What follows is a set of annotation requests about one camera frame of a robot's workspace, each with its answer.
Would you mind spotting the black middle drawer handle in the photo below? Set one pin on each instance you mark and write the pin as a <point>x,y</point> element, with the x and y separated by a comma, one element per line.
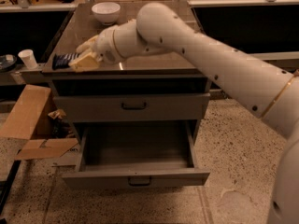
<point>139,181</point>

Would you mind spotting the blue rxbar blueberry bar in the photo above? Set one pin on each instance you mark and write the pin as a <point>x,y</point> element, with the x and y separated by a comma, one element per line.
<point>62,61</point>

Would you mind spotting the brown cardboard box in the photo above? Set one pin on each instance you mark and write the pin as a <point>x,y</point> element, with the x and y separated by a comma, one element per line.
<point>29,120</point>

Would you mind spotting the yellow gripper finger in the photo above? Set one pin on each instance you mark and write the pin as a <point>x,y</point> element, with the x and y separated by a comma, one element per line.
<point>86,45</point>
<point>86,62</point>

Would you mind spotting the open grey middle drawer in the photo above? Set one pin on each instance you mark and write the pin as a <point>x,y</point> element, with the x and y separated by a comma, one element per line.
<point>113,152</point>

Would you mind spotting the black drawer handle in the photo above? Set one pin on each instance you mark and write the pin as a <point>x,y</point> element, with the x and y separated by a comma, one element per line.
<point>139,181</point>
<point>140,106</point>

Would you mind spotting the dark round plate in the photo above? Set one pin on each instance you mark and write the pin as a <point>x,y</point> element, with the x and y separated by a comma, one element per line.
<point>7,62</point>

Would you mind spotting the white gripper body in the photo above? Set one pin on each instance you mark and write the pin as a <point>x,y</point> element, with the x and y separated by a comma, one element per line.
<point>106,46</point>

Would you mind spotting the white paper cup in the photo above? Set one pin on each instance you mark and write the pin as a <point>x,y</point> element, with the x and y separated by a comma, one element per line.
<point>28,58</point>

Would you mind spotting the white ceramic bowl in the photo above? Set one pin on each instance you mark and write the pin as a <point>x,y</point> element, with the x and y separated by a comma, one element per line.
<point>106,12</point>

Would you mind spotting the grey drawer cabinet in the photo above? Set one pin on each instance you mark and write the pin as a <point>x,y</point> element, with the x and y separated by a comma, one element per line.
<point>151,75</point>

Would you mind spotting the black upper drawer handle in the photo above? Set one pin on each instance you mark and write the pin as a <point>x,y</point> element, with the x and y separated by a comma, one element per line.
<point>140,106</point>

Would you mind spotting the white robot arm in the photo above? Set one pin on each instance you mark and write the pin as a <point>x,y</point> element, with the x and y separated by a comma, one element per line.
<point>268,92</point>

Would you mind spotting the closed grey upper drawer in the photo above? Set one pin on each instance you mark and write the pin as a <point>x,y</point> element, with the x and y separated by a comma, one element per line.
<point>108,108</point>

